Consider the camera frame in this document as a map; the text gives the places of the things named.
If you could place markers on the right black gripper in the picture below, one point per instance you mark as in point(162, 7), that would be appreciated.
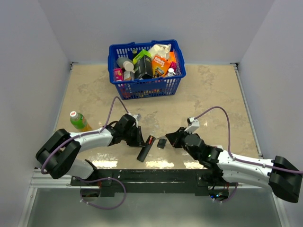
point(174, 138)

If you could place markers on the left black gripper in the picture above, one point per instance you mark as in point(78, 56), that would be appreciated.
point(138, 140)

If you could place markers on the black battery cover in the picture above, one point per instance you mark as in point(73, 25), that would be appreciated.
point(161, 143)

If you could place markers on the black remote control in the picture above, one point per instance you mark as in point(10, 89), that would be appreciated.
point(145, 150)

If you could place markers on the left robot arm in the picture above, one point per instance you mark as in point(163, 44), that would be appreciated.
point(58, 156)

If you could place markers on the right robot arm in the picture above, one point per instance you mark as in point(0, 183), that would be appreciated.
point(278, 175)

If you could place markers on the white red remote control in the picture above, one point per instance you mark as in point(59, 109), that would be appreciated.
point(217, 146)

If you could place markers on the blue plastic basket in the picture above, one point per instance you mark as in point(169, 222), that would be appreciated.
point(141, 88)

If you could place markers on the orange label bottle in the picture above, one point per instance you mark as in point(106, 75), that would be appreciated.
point(128, 75)

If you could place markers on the green orange drink bottle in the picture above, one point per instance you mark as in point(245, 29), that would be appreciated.
point(79, 122)

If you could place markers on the white pump bottle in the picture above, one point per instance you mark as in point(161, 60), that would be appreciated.
point(171, 72)

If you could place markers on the pink packet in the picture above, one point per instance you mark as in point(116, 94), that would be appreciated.
point(118, 75)

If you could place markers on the orange Gillette razor box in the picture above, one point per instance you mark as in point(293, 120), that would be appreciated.
point(160, 66)

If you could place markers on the grey white bottle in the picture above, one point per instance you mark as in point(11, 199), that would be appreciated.
point(125, 64)

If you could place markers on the black green carton box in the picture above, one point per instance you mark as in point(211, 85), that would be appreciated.
point(143, 65)

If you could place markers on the crumpled white paper bag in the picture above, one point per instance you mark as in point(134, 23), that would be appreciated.
point(161, 50)

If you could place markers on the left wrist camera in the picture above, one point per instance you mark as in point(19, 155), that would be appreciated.
point(137, 117)

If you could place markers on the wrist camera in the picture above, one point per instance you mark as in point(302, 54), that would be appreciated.
point(193, 125)
point(137, 117)

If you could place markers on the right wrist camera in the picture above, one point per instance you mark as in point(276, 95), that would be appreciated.
point(193, 125)

